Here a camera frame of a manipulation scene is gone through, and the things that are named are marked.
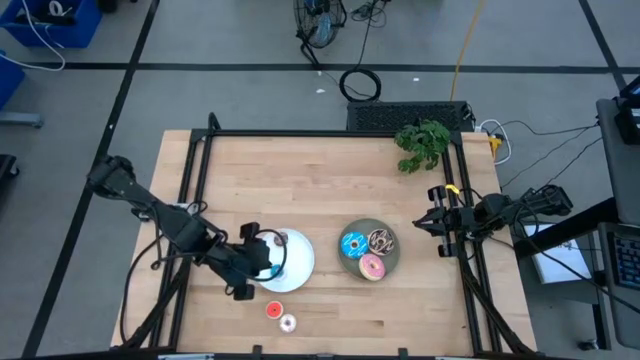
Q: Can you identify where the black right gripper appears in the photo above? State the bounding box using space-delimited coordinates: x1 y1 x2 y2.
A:
412 183 476 259

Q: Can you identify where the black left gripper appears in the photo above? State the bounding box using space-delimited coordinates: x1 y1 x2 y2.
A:
214 222 274 301

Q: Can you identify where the large chocolate frosted donut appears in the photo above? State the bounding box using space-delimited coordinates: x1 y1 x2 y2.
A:
367 228 397 257

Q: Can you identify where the large pink frosted donut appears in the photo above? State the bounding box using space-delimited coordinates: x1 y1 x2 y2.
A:
358 253 387 282

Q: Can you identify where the large blue frosted donut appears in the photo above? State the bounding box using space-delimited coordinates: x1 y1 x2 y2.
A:
340 231 370 261

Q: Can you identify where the white round plate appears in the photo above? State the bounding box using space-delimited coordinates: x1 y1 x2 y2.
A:
255 227 317 294

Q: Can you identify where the grey-green round plate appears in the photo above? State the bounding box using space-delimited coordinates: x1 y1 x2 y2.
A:
337 217 402 280

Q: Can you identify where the green potted plant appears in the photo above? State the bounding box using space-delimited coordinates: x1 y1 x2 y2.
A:
393 118 452 175

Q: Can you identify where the black computer case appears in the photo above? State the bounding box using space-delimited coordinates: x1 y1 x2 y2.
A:
345 100 476 134

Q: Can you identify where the grey office desk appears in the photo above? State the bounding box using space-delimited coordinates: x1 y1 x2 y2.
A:
595 97 640 351

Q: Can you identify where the black keyboard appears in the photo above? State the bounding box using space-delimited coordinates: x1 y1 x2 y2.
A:
612 231 640 292

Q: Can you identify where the black floor fan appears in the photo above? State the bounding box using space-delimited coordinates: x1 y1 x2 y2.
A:
292 0 348 70

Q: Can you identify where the large blue storage bin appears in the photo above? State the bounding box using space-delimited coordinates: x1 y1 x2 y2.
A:
0 0 104 50

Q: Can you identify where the white power cable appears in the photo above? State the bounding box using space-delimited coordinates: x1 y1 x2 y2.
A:
478 118 514 167

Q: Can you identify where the black aluminium rig frame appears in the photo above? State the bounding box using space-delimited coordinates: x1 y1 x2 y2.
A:
119 112 539 360

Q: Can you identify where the coiled black cable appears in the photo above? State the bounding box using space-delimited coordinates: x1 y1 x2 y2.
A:
338 68 383 104

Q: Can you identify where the yellow hanging cable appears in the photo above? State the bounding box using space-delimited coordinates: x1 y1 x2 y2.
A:
449 0 488 102

